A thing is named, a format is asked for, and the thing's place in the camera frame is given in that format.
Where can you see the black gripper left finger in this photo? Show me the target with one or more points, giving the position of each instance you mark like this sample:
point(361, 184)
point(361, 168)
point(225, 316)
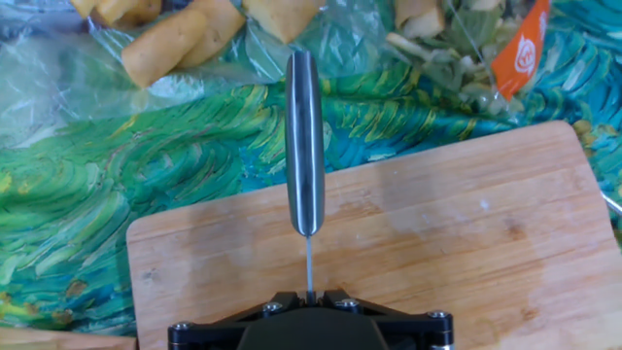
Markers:
point(204, 335)

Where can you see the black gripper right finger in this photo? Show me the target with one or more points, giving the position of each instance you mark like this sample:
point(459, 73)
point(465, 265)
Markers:
point(423, 333)

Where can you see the steel cleaver knife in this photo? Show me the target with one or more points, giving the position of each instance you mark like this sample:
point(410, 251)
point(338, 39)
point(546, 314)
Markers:
point(304, 146)

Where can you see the bamboo cutting board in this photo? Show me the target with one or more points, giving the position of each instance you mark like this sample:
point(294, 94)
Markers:
point(461, 233)

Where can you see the wooden peg rack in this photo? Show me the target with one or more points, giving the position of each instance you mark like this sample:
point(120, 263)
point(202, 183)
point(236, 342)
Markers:
point(58, 339)

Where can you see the painted landscape tablecloth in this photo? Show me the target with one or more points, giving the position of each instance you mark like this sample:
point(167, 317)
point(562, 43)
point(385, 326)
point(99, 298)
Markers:
point(97, 194)

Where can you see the plastic bag with orange label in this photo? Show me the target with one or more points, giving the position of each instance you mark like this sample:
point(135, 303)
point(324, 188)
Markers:
point(466, 53)

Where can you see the clear plastic bag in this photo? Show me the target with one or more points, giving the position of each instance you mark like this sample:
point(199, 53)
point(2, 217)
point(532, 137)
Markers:
point(58, 73)

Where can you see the small yellow potato scrap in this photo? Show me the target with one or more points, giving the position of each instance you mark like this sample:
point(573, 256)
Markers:
point(420, 19)

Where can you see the yellow food chunks pile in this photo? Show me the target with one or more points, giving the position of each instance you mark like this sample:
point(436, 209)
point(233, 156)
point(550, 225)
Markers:
point(121, 10)

